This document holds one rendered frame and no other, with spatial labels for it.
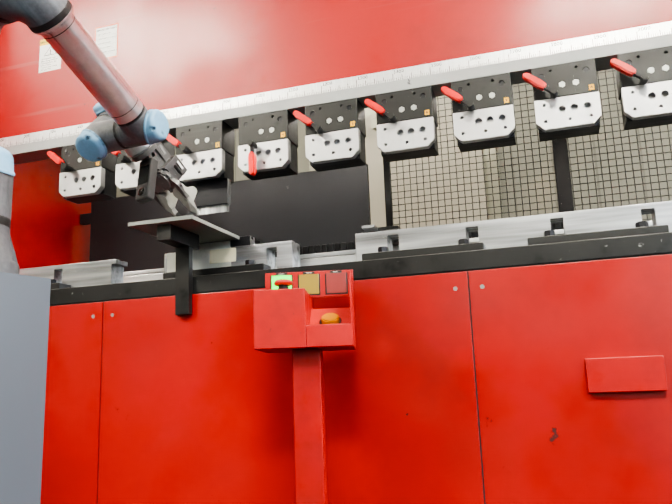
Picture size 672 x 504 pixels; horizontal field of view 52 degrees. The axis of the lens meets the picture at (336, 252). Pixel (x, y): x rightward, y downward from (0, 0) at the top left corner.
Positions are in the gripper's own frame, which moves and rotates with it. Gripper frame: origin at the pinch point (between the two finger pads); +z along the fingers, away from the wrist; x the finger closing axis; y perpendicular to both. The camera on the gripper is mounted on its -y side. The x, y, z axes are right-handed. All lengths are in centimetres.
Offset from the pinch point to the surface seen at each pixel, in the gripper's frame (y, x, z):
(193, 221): -11.2, -13.4, -2.8
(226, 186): 15.8, -3.4, 3.3
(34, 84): 34, 57, -43
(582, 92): 38, -97, 20
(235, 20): 52, -11, -29
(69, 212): 39, 95, 3
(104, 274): -9.0, 33.5, 6.3
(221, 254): -0.9, -2.6, 14.7
